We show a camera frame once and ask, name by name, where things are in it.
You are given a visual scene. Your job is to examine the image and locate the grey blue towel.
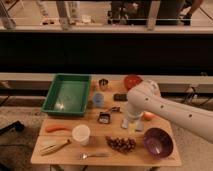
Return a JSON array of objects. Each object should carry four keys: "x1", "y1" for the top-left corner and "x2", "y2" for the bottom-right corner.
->
[{"x1": 121, "y1": 119, "x2": 143, "y2": 132}]

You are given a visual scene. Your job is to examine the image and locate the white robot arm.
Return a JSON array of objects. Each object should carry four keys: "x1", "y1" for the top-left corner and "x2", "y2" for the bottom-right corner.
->
[{"x1": 127, "y1": 80, "x2": 213, "y2": 143}]

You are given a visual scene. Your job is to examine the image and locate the light blue cup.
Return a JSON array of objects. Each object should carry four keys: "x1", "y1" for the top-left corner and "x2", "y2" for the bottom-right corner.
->
[{"x1": 92, "y1": 93, "x2": 104, "y2": 107}]

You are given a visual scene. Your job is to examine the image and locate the small metal cup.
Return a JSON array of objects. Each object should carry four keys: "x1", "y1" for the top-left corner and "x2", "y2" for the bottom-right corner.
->
[{"x1": 99, "y1": 79, "x2": 109, "y2": 91}]

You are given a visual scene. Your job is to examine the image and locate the white paper cup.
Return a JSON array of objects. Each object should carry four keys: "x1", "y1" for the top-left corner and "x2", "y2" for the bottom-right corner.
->
[{"x1": 72, "y1": 124, "x2": 91, "y2": 146}]

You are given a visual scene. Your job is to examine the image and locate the orange fruit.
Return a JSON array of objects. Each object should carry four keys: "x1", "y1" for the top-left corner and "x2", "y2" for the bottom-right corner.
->
[{"x1": 143, "y1": 111, "x2": 155, "y2": 121}]

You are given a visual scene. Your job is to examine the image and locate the black rectangular block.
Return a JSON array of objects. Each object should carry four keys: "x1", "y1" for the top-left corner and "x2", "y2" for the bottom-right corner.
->
[{"x1": 113, "y1": 93, "x2": 127, "y2": 101}]

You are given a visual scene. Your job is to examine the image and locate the bunch of dark grapes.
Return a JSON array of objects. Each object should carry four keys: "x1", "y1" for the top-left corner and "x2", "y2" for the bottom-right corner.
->
[{"x1": 105, "y1": 136, "x2": 136, "y2": 154}]

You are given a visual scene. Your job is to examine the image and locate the purple bowl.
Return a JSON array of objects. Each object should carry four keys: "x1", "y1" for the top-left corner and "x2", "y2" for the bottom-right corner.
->
[{"x1": 143, "y1": 128, "x2": 174, "y2": 159}]

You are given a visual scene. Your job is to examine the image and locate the red bowl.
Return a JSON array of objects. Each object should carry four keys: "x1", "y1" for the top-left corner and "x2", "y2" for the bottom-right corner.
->
[{"x1": 124, "y1": 75, "x2": 143, "y2": 90}]

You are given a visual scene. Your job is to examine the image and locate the green plastic tray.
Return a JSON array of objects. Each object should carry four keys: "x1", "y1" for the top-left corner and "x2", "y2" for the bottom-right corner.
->
[{"x1": 42, "y1": 74, "x2": 91, "y2": 117}]

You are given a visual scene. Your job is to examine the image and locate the orange carrot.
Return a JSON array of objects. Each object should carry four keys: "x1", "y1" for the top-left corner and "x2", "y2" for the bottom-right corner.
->
[{"x1": 45, "y1": 125, "x2": 70, "y2": 133}]

